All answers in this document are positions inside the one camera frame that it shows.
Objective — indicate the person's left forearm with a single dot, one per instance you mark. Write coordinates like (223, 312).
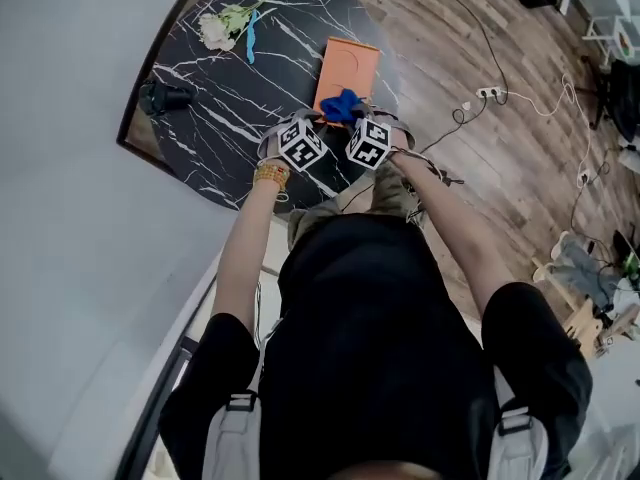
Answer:
(242, 248)

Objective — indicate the black office chair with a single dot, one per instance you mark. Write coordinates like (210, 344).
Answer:
(617, 98)

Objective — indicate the black round marble table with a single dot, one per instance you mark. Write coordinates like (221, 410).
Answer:
(235, 98)

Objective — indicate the blue cloth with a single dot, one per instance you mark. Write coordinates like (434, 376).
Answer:
(341, 105)

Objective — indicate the white power strip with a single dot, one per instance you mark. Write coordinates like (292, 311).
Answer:
(489, 92)

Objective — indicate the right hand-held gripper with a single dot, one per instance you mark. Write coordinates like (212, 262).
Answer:
(370, 143)

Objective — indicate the white flower bouquet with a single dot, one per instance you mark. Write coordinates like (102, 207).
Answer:
(220, 27)

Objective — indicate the light blue ribbon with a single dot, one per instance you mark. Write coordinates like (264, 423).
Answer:
(251, 38)

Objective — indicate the person's olive trousers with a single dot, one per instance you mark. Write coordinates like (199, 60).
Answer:
(390, 193)

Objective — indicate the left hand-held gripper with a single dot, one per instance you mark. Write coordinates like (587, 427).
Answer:
(298, 144)

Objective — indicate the black device on table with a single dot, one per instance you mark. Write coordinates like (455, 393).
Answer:
(162, 98)

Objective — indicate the person's right forearm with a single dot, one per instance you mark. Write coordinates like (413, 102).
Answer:
(450, 233)

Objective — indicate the person's black shirt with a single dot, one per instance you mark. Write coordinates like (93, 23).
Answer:
(380, 348)

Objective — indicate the wooden chair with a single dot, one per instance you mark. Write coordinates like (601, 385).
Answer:
(575, 303)

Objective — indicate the orange box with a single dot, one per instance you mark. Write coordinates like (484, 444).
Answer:
(347, 75)

